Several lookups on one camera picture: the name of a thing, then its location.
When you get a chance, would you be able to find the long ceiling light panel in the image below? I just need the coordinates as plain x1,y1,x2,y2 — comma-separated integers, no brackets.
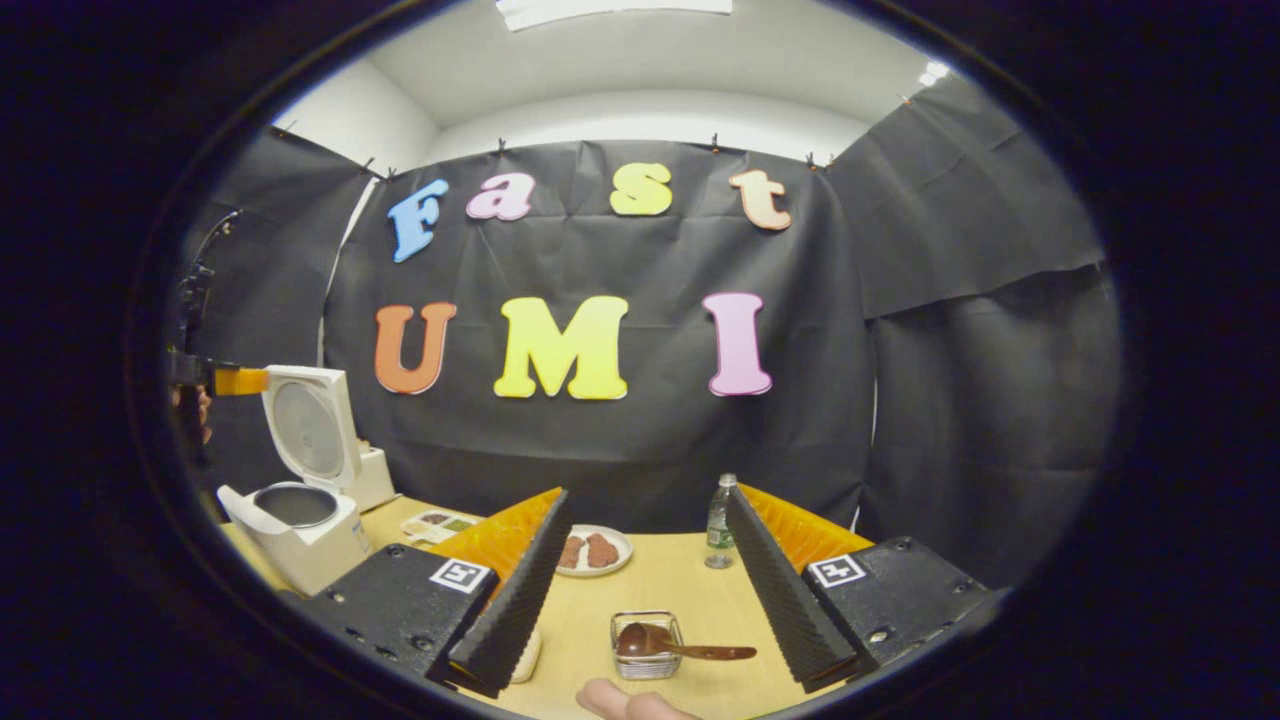
497,0,734,31

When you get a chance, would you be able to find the metal wire chopstick holder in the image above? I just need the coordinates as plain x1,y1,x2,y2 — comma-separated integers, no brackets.
610,611,685,681

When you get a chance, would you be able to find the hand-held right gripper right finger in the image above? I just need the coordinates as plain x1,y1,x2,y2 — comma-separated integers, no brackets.
725,482,993,693

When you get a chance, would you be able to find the white divided grain dish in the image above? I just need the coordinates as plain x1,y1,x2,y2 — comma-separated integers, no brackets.
402,510,479,546

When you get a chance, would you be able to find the white round plate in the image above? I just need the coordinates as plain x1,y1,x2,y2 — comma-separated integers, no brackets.
555,524,634,579

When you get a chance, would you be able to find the black backdrop cloth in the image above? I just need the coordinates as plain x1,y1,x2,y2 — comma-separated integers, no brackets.
170,70,1123,591

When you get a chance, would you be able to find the clear plastic water bottle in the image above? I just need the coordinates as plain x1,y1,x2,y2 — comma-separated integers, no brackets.
704,473,739,570

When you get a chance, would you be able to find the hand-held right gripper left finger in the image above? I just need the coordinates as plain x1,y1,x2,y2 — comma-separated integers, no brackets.
300,487,576,699

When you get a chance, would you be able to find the white rice cooker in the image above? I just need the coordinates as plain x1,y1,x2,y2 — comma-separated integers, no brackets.
217,365,373,598

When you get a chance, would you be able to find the brown wooden spoon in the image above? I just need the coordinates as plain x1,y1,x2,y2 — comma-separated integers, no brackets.
615,622,758,662

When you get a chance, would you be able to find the white toaster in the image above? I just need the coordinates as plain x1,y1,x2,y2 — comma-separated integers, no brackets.
355,443,398,513

